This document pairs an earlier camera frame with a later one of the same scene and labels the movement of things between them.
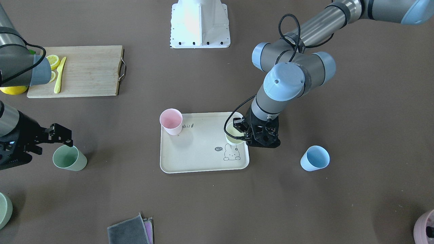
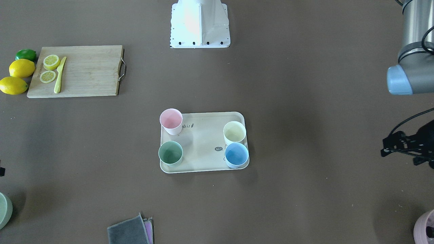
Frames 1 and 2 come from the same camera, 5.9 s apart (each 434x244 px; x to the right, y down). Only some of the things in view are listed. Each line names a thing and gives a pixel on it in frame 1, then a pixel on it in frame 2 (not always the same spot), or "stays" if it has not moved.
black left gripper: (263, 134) → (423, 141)
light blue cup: (315, 158) → (236, 155)
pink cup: (171, 119) stays
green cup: (70, 158) → (170, 154)
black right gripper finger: (59, 133) → (2, 171)
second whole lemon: (14, 90) stays
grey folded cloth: (132, 231) stays
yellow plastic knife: (57, 87) stays
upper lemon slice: (54, 61) stays
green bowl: (6, 210) stays
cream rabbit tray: (202, 146) stays
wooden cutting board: (89, 71) stays
